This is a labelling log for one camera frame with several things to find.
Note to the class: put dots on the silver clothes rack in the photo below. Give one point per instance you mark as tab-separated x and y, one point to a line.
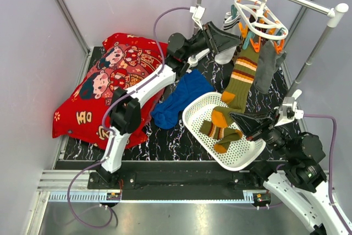
329	78

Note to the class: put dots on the white black striped sock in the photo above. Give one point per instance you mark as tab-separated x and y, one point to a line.
230	26

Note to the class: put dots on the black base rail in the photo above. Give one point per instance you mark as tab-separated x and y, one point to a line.
141	175

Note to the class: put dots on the white perforated plastic basket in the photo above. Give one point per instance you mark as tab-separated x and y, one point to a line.
239	154

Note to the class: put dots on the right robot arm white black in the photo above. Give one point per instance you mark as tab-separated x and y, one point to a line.
299	182

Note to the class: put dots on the white round clip hanger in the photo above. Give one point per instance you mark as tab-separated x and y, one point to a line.
259	24

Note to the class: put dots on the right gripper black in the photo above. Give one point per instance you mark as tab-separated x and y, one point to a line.
251	124

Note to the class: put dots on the red cartoon print pillow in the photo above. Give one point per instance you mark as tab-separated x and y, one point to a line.
128	60

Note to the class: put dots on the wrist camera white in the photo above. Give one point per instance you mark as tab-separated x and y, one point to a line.
197	14
288	112

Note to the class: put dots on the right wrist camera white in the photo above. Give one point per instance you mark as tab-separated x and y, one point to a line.
288	112

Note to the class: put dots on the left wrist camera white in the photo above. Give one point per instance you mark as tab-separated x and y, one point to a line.
197	14

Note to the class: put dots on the green striped sock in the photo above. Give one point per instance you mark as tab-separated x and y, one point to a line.
224	135
236	93

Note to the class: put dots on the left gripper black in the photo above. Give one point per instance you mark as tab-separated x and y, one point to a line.
221	40

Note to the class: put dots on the blue towel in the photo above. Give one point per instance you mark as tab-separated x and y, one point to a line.
191	86

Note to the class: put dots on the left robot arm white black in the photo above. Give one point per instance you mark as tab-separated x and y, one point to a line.
125	109

